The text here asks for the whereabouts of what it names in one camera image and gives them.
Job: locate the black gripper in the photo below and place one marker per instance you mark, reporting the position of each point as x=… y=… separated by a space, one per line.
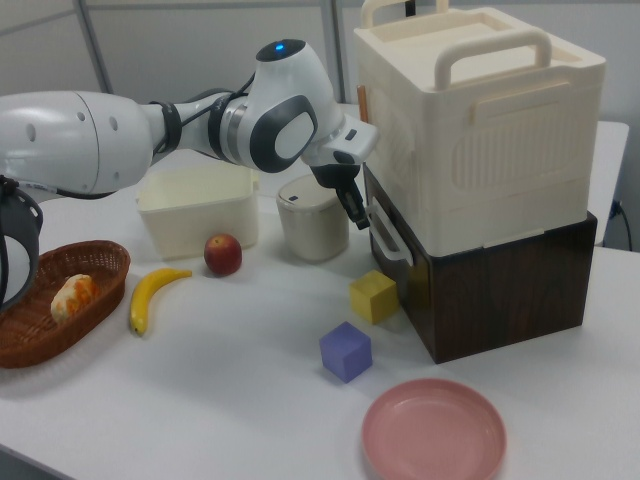
x=332 y=175

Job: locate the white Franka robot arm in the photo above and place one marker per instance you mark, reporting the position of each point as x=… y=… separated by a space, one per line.
x=75 y=140

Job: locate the cream small trash can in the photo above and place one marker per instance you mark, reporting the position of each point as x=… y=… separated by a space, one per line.
x=310 y=230

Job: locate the yellow cube block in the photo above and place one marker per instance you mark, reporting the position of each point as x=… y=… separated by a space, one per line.
x=372 y=297

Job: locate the red apple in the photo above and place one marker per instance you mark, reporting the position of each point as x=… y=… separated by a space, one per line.
x=223 y=256

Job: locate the purple cube block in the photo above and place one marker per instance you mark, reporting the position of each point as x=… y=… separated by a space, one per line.
x=345 y=352

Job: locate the cream plastic storage cabinet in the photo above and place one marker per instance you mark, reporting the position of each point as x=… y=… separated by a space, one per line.
x=500 y=150

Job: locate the white plastic rectangular bin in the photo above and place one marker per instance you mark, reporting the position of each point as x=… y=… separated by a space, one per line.
x=200 y=225

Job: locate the dark brown wooden cabinet base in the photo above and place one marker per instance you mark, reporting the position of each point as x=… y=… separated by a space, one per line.
x=500 y=300

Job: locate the black stand pole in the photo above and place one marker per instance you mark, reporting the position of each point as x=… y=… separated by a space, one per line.
x=411 y=7

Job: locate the yellow banana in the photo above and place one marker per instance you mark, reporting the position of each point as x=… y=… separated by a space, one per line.
x=150 y=290

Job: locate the pink plate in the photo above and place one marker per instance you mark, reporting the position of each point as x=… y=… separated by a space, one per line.
x=435 y=430

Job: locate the brown wicker basket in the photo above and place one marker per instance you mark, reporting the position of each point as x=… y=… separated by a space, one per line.
x=105 y=265

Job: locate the toy bread slice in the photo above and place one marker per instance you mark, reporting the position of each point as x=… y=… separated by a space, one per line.
x=75 y=297

